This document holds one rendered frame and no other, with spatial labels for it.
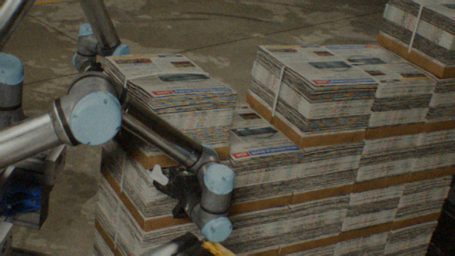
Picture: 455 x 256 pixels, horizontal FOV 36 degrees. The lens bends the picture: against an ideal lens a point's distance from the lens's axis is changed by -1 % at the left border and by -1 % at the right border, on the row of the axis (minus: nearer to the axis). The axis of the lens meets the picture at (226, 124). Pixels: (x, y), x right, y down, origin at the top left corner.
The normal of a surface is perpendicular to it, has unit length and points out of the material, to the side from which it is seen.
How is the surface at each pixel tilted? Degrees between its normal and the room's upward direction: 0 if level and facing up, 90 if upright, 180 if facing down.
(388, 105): 90
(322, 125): 90
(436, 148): 90
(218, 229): 90
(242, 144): 1
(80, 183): 0
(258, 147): 1
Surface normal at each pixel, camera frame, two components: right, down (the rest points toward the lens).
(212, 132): 0.53, 0.33
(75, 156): 0.17, -0.89
